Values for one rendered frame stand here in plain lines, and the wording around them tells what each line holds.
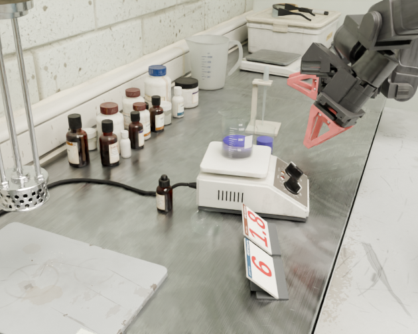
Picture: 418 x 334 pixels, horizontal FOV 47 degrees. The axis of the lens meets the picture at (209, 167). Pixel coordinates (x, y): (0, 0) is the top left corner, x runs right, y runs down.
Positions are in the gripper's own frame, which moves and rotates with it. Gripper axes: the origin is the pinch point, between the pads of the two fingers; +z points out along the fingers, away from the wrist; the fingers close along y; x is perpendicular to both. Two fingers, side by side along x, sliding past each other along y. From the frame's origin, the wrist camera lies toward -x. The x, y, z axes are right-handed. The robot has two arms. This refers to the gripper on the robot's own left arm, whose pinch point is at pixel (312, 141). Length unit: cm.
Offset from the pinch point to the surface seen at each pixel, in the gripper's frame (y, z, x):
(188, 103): -27, 25, -40
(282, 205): 9.0, 8.9, 5.0
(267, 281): 25.8, 10.7, 13.3
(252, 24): -90, 13, -67
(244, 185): 12.4, 9.7, -1.6
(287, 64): -73, 11, -39
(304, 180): -1.3, 7.3, 3.3
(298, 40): -94, 7, -49
